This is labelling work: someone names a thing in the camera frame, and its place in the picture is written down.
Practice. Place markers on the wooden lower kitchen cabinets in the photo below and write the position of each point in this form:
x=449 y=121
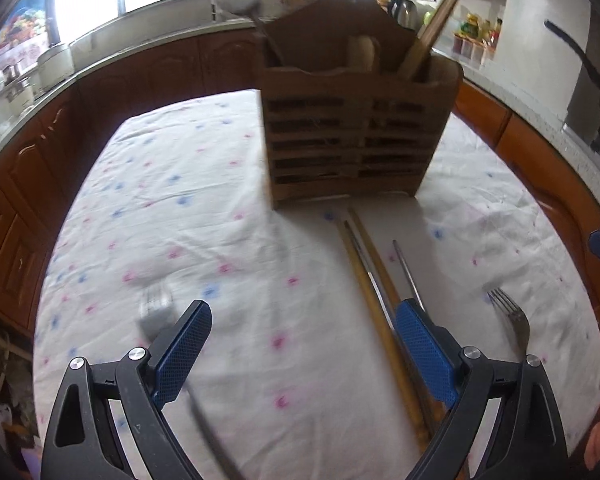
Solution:
x=30 y=185

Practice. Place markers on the spice jar set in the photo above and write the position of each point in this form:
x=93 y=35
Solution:
x=472 y=49

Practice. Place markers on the small lidded white appliance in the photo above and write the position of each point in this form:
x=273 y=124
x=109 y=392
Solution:
x=17 y=90

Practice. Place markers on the steel electric kettle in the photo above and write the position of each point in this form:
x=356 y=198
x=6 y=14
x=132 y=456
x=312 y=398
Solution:
x=404 y=12

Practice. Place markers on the white electric cooker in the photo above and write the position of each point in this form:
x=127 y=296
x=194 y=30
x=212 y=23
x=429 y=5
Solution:
x=55 y=60

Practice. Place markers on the wooden chopstick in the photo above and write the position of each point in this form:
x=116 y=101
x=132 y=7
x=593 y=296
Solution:
x=380 y=265
x=432 y=15
x=447 y=7
x=375 y=320

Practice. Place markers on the steel chopstick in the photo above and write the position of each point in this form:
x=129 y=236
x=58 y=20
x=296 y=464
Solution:
x=407 y=275

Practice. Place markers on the steel spoon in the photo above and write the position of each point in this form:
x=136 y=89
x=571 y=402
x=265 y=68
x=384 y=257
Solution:
x=235 y=0

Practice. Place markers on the grey kitchen countertop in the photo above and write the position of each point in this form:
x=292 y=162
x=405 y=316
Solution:
x=545 y=135

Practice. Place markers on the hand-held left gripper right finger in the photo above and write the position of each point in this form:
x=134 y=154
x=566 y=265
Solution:
x=422 y=350

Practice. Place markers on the green cup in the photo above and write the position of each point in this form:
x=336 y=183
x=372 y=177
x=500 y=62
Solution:
x=428 y=17

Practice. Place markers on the black wok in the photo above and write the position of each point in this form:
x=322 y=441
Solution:
x=595 y=75

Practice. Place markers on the wooden chopsticks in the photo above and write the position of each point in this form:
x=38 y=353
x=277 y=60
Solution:
x=369 y=272

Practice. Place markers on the large steel fork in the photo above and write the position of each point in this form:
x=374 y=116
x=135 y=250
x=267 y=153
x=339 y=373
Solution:
x=517 y=325

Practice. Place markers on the blue fruit wall poster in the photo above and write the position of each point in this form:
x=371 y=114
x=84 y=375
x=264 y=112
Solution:
x=22 y=25

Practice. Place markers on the small steel fork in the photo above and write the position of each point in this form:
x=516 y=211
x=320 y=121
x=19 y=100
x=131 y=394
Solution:
x=155 y=305

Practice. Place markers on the white floral tablecloth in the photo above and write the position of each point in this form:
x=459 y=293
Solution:
x=205 y=185

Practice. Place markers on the wooden utensil holder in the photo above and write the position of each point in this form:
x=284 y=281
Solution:
x=340 y=135

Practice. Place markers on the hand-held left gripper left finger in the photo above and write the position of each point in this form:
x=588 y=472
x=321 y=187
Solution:
x=185 y=350

